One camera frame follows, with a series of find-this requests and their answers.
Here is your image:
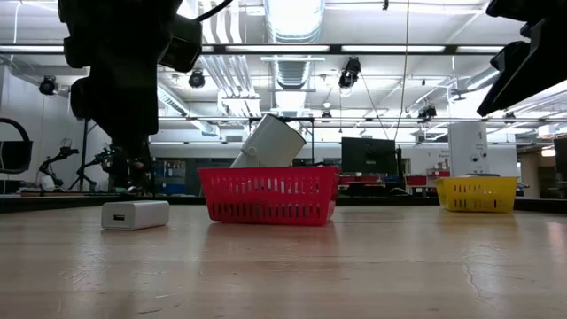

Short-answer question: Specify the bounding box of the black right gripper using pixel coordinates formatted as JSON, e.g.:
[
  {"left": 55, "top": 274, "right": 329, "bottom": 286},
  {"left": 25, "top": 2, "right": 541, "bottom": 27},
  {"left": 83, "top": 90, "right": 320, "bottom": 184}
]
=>
[{"left": 476, "top": 0, "right": 567, "bottom": 119}]

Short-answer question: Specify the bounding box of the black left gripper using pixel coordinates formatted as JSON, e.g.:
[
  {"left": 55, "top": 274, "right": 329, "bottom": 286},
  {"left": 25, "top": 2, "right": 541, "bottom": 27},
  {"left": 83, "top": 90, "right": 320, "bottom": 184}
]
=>
[{"left": 63, "top": 35, "right": 161, "bottom": 156}]

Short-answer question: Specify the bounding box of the white rectangular USB charger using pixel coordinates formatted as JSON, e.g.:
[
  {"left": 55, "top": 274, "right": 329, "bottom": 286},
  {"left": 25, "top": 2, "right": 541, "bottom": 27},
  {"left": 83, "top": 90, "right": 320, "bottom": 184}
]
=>
[{"left": 100, "top": 200, "right": 171, "bottom": 231}]

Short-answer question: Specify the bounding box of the white round pillar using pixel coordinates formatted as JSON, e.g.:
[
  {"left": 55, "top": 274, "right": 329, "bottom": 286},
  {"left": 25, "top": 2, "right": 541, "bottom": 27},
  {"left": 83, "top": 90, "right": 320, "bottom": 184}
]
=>
[{"left": 447, "top": 121, "right": 489, "bottom": 178}]

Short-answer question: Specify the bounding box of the black computer monitor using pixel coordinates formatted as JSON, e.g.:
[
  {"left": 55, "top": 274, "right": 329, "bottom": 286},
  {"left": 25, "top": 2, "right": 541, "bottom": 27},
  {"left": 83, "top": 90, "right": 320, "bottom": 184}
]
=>
[
  {"left": 340, "top": 136, "right": 398, "bottom": 175},
  {"left": 0, "top": 141, "right": 34, "bottom": 172},
  {"left": 553, "top": 137, "right": 567, "bottom": 181}
]

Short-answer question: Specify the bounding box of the yellow plastic basket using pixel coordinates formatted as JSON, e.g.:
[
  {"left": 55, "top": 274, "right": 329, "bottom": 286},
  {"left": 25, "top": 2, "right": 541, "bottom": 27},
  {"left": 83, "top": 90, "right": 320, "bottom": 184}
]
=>
[{"left": 435, "top": 175, "right": 519, "bottom": 214}]

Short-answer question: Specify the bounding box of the red plastic basket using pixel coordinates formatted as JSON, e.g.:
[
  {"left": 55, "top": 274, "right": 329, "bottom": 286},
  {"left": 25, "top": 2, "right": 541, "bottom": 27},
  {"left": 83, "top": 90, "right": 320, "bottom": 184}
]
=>
[{"left": 198, "top": 166, "right": 341, "bottom": 227}]

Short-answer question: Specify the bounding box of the black looped cable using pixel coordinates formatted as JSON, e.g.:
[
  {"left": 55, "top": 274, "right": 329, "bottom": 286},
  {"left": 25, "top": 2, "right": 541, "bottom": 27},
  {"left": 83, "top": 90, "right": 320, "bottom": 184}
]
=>
[{"left": 0, "top": 117, "right": 35, "bottom": 175}]

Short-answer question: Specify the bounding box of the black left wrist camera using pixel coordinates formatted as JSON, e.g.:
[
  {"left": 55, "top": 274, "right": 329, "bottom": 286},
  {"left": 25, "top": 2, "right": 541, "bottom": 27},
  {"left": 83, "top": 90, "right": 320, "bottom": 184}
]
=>
[{"left": 158, "top": 12, "right": 204, "bottom": 74}]

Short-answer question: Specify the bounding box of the black overhead camera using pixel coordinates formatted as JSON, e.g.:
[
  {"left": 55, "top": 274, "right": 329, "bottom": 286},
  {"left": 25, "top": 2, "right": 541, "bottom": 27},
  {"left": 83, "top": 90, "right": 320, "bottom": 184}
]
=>
[{"left": 338, "top": 56, "right": 362, "bottom": 89}]

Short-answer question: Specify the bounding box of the black overhead frame bar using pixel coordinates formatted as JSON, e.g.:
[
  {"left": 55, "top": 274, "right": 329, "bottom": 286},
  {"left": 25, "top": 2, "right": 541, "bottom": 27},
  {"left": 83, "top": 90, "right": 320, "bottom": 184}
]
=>
[{"left": 0, "top": 43, "right": 509, "bottom": 56}]

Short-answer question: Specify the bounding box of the silver round air duct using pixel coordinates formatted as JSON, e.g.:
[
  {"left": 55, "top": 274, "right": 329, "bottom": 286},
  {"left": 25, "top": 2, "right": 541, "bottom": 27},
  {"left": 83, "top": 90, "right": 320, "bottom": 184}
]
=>
[{"left": 264, "top": 0, "right": 327, "bottom": 44}]

